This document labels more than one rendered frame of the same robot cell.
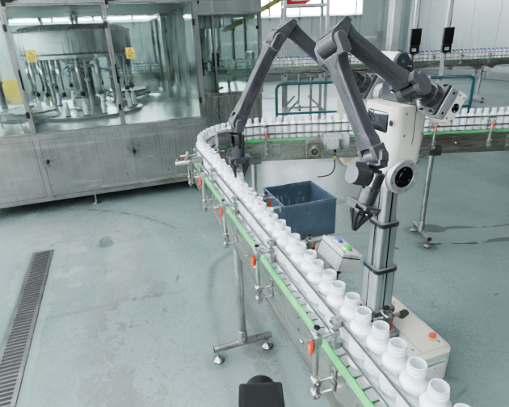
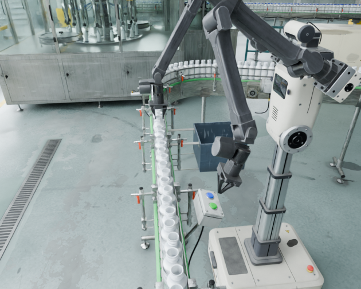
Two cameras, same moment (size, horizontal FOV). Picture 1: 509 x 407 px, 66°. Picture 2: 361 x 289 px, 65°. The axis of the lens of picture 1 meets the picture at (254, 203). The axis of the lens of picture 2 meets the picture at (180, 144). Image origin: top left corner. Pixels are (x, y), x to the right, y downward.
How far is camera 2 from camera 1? 0.49 m
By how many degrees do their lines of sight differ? 13
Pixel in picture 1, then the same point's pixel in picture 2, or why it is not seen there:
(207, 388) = (129, 266)
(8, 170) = (40, 78)
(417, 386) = not seen: outside the picture
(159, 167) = not seen: hidden behind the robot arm
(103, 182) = (105, 93)
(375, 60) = (263, 36)
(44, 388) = (26, 241)
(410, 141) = (306, 110)
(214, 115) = (197, 47)
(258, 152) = (208, 88)
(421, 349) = (296, 278)
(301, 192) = (226, 130)
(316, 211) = not seen: hidden behind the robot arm
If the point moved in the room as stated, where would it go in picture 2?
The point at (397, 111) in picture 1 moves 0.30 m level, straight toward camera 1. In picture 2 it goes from (295, 82) to (275, 105)
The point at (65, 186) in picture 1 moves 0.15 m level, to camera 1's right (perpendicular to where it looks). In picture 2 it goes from (78, 93) to (87, 94)
